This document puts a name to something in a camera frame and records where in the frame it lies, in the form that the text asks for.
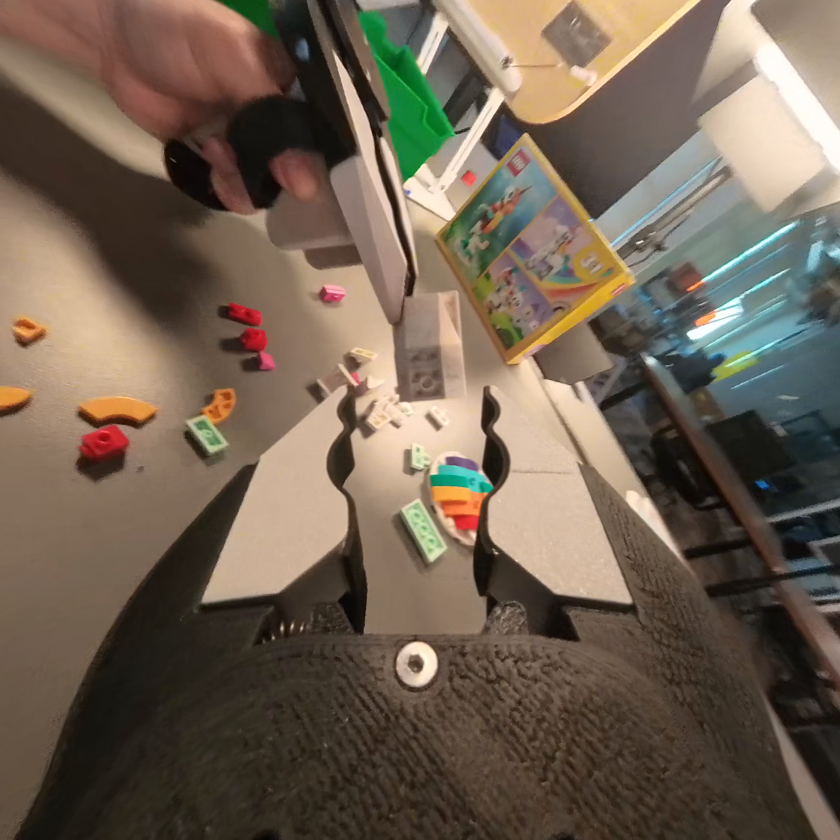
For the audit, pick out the small magenta lego piece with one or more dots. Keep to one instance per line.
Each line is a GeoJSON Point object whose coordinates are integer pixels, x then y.
{"type": "Point", "coordinates": [266, 361]}

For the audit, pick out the orange arc lego piece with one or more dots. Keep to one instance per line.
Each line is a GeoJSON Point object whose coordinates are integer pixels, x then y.
{"type": "Point", "coordinates": [118, 408]}

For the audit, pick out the dark red lego brick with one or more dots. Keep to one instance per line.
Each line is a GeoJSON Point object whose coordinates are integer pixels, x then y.
{"type": "Point", "coordinates": [254, 339]}

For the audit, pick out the small mint lego piece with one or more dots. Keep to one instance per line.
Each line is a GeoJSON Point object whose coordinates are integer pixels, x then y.
{"type": "Point", "coordinates": [418, 457]}

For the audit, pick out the pink lego brick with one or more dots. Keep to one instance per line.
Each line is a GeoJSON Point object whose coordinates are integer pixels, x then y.
{"type": "Point", "coordinates": [333, 293]}

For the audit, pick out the bright red lego brick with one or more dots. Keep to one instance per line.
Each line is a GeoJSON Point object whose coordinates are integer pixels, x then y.
{"type": "Point", "coordinates": [103, 443]}

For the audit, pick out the orange studded wedge piece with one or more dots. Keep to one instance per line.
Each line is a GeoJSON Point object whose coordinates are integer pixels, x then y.
{"type": "Point", "coordinates": [29, 330]}

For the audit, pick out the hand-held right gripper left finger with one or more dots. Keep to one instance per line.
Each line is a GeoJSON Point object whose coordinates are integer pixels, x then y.
{"type": "Point", "coordinates": [282, 525]}

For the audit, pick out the orange curved lego piece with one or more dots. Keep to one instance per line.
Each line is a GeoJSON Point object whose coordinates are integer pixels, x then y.
{"type": "Point", "coordinates": [220, 401]}

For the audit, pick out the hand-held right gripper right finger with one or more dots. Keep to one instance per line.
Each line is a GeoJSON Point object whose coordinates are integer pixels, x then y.
{"type": "Point", "coordinates": [558, 538]}

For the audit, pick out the rainbow lego plate assembly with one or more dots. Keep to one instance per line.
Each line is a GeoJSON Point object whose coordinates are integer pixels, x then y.
{"type": "Point", "coordinates": [459, 492]}

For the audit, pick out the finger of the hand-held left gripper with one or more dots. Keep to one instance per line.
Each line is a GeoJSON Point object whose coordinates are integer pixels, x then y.
{"type": "Point", "coordinates": [377, 249]}
{"type": "Point", "coordinates": [401, 216]}

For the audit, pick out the yellow lego set box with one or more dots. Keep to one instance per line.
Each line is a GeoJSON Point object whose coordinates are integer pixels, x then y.
{"type": "Point", "coordinates": [525, 249]}

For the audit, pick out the dark red lego plate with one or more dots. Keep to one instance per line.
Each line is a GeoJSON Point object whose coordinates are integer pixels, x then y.
{"type": "Point", "coordinates": [245, 313]}

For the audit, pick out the large white lego brick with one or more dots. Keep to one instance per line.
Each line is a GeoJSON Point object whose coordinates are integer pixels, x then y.
{"type": "Point", "coordinates": [426, 354]}

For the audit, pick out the orange smooth wedge piece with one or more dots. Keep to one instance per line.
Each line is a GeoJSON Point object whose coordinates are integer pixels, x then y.
{"type": "Point", "coordinates": [13, 398]}

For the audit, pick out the person's left hand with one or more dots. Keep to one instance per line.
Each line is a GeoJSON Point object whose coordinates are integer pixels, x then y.
{"type": "Point", "coordinates": [184, 65]}

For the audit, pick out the small mint lego plate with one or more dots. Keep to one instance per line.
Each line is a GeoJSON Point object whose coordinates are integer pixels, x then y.
{"type": "Point", "coordinates": [208, 435]}

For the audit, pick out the green plastic bin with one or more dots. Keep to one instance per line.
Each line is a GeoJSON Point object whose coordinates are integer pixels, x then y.
{"type": "Point", "coordinates": [413, 98]}

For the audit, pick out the pile of small white pieces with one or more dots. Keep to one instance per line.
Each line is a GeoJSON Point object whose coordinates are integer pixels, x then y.
{"type": "Point", "coordinates": [387, 413]}

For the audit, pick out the large mint lego plate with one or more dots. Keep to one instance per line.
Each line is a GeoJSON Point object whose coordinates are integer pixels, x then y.
{"type": "Point", "coordinates": [423, 531]}

